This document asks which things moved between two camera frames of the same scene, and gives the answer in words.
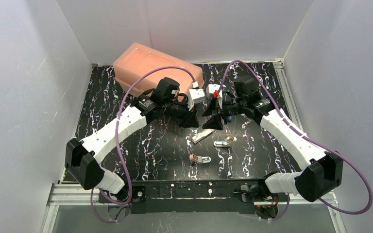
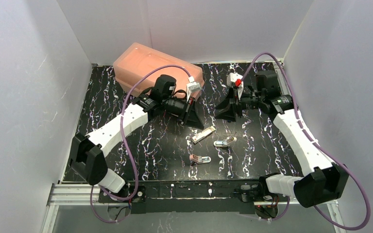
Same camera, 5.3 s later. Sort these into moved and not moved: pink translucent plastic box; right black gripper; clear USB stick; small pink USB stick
Moved: right black gripper
Not moved: small pink USB stick; pink translucent plastic box; clear USB stick
